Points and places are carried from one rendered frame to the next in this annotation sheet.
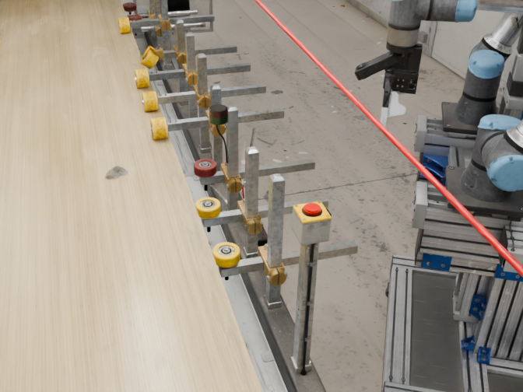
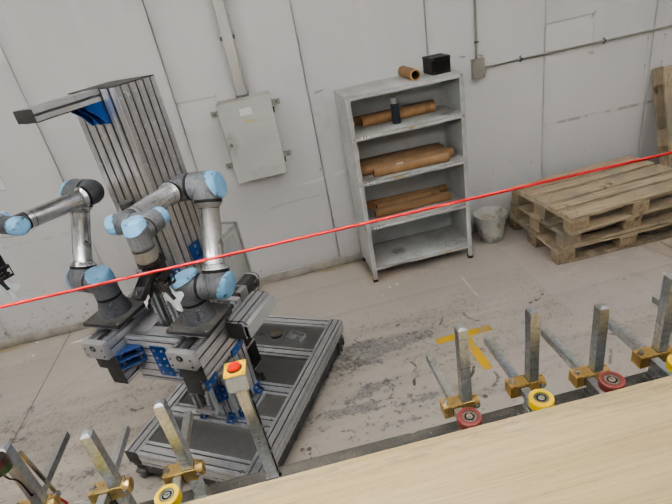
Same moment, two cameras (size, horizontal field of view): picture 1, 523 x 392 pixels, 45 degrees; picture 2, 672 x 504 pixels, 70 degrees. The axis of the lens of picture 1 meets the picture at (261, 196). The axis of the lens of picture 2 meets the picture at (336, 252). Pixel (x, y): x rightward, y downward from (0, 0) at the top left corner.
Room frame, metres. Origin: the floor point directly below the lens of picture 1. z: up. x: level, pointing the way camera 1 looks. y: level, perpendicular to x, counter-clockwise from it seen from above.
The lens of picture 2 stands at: (0.55, 0.96, 2.17)
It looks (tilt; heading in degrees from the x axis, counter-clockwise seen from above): 27 degrees down; 283
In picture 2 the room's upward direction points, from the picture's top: 11 degrees counter-clockwise
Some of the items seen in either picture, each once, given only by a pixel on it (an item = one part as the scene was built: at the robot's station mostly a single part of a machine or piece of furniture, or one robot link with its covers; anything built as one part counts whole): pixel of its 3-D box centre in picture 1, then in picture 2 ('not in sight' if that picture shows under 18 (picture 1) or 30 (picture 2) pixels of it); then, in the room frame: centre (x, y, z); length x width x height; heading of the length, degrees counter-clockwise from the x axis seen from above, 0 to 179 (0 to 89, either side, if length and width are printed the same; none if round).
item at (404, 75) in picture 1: (401, 67); (155, 274); (1.49, -0.34, 1.46); 0.09 x 0.08 x 0.12; 78
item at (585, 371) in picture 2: not in sight; (589, 374); (0.03, -0.47, 0.80); 0.13 x 0.06 x 0.05; 17
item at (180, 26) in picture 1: (182, 68); not in sight; (2.88, 0.39, 0.88); 0.03 x 0.03 x 0.48; 17
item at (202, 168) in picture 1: (205, 176); not in sight; (1.93, 0.20, 0.85); 0.08 x 0.08 x 0.11
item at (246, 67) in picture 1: (196, 71); not in sight; (2.68, 0.30, 0.95); 0.50 x 0.04 x 0.04; 107
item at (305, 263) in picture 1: (305, 306); (258, 433); (1.19, -0.12, 0.93); 0.05 x 0.04 x 0.45; 17
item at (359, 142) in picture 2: not in sight; (406, 178); (0.71, -2.84, 0.78); 0.90 x 0.45 x 1.55; 18
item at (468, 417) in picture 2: not in sight; (470, 427); (0.48, -0.19, 0.85); 0.08 x 0.08 x 0.11
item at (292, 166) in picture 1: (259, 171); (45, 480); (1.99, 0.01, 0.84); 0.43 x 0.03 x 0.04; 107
